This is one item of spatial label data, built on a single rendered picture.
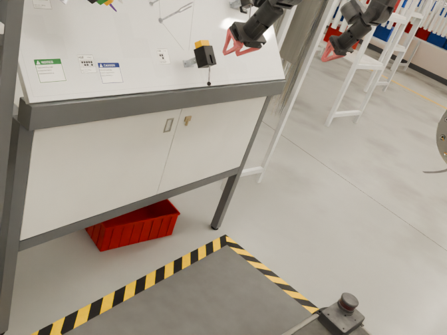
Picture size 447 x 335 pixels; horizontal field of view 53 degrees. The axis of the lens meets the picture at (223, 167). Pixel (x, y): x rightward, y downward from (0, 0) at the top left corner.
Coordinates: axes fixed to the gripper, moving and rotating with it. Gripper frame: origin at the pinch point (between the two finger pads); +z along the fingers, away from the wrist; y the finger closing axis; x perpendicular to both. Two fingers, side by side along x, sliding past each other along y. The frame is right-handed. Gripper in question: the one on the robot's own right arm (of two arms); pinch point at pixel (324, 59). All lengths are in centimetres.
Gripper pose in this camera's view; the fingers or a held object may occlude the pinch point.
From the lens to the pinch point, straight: 176.1
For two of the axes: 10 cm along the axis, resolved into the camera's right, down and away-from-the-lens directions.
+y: -7.0, 1.3, -7.0
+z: -5.8, 4.6, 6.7
